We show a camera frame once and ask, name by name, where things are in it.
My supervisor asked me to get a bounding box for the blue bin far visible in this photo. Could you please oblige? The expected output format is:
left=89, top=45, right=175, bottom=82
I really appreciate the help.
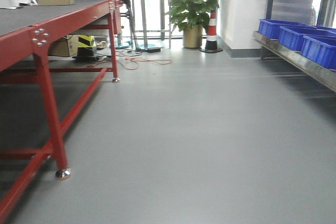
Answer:
left=258, top=18, right=316, bottom=40

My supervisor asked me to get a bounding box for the blue bin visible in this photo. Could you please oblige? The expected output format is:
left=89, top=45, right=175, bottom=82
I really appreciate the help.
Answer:
left=258, top=18, right=316, bottom=40
left=301, top=36, right=335, bottom=70
left=279, top=26, right=335, bottom=51

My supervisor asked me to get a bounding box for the blue bin middle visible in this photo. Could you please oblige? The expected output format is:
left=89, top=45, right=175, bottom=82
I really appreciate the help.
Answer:
left=279, top=26, right=335, bottom=51

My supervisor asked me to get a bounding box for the blue bin near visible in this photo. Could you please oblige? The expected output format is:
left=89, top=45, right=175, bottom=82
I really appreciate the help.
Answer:
left=301, top=36, right=335, bottom=70

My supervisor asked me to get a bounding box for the stainless steel shelf rack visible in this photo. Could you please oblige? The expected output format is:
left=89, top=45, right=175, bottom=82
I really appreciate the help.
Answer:
left=253, top=0, right=335, bottom=91

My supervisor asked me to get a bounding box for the red white traffic cone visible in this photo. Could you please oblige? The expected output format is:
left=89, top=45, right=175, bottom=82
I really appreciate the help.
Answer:
left=200, top=10, right=223, bottom=54

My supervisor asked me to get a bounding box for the green potted plant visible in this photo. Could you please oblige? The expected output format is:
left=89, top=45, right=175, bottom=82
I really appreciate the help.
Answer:
left=167, top=0, right=219, bottom=49

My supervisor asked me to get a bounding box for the red metal workbench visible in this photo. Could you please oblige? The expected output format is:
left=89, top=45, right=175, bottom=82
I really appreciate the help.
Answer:
left=1, top=0, right=123, bottom=222

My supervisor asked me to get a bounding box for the cardboard box under table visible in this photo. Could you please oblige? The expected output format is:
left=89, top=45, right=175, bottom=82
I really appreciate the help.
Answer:
left=48, top=35, right=78, bottom=57

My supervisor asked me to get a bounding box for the flat cardboard box on table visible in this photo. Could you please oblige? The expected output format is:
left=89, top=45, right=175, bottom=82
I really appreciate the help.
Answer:
left=37, top=0, right=75, bottom=6

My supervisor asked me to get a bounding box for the orange cable on floor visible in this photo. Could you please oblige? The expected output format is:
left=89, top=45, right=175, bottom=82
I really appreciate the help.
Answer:
left=86, top=48, right=173, bottom=71

